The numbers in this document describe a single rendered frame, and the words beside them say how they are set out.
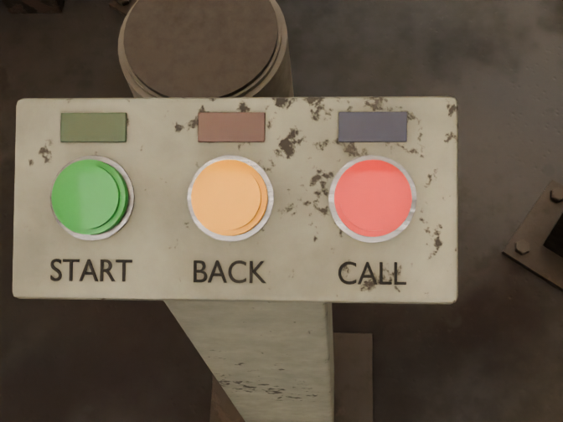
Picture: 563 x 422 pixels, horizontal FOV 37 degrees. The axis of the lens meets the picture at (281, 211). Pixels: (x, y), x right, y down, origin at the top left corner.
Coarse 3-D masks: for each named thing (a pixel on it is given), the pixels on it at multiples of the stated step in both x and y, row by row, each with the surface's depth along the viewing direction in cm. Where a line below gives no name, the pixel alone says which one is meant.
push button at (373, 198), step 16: (368, 160) 44; (352, 176) 44; (368, 176) 44; (384, 176) 44; (400, 176) 44; (336, 192) 44; (352, 192) 44; (368, 192) 44; (384, 192) 44; (400, 192) 44; (336, 208) 44; (352, 208) 44; (368, 208) 44; (384, 208) 44; (400, 208) 44; (352, 224) 44; (368, 224) 44; (384, 224) 44; (400, 224) 44
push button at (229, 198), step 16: (224, 160) 45; (208, 176) 44; (224, 176) 44; (240, 176) 44; (256, 176) 45; (192, 192) 45; (208, 192) 44; (224, 192) 44; (240, 192) 44; (256, 192) 44; (208, 208) 44; (224, 208) 44; (240, 208) 44; (256, 208) 44; (208, 224) 45; (224, 224) 44; (240, 224) 44; (256, 224) 45
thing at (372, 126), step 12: (348, 120) 45; (360, 120) 45; (372, 120) 45; (384, 120) 45; (396, 120) 45; (348, 132) 45; (360, 132) 45; (372, 132) 45; (384, 132) 45; (396, 132) 45
